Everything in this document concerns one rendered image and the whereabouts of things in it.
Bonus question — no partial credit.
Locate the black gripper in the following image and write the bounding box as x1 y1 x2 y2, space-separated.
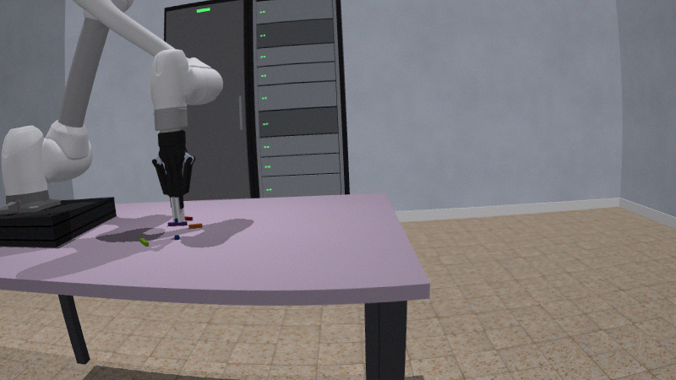
152 130 195 223

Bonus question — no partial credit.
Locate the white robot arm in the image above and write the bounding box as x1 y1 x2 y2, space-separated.
0 0 223 214

